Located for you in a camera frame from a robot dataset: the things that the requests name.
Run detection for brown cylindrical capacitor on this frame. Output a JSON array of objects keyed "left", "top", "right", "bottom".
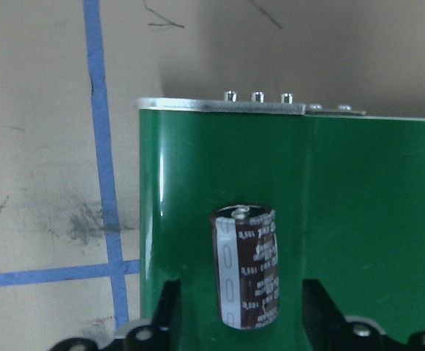
[{"left": 210, "top": 205, "right": 279, "bottom": 330}]

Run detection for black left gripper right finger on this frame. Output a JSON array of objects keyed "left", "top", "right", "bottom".
[{"left": 302, "top": 279, "right": 383, "bottom": 350}]

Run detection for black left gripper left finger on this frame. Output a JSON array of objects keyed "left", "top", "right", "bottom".
[{"left": 124, "top": 280, "right": 181, "bottom": 350}]

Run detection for green conveyor belt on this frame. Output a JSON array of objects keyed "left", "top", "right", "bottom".
[{"left": 137, "top": 98, "right": 425, "bottom": 350}]

